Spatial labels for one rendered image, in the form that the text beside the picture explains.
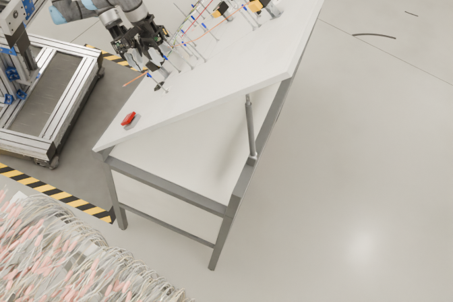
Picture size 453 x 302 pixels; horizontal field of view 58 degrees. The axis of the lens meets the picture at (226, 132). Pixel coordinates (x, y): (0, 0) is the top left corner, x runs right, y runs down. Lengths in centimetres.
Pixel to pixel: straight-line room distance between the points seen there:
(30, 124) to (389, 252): 230
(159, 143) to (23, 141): 104
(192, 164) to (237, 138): 25
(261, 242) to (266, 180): 42
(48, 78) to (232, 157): 151
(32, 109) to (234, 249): 148
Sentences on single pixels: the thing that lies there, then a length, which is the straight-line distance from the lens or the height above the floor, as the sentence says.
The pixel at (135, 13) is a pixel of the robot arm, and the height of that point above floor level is 141.
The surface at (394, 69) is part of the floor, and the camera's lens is 369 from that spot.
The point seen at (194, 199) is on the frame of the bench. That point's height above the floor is 80.
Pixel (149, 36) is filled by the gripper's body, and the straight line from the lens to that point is 146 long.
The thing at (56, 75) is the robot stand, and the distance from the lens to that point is 288.
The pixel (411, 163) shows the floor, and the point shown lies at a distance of 316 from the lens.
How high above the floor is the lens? 233
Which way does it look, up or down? 56 degrees down
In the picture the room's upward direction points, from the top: 13 degrees clockwise
